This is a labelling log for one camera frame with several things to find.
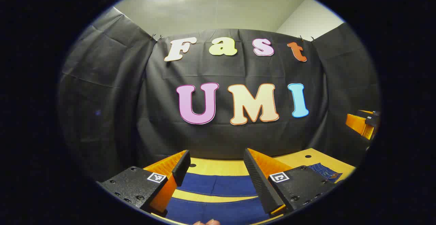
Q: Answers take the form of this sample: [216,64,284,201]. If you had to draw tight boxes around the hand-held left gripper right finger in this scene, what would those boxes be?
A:
[243,147,338,216]

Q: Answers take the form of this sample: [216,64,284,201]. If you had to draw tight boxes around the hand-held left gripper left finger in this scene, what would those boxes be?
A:
[97,149,191,216]

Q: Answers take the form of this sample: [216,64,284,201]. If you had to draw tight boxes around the blue denim jeans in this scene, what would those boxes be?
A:
[163,163,343,225]

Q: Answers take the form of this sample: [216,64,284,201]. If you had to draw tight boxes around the black backdrop cloth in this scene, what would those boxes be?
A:
[57,6,381,181]

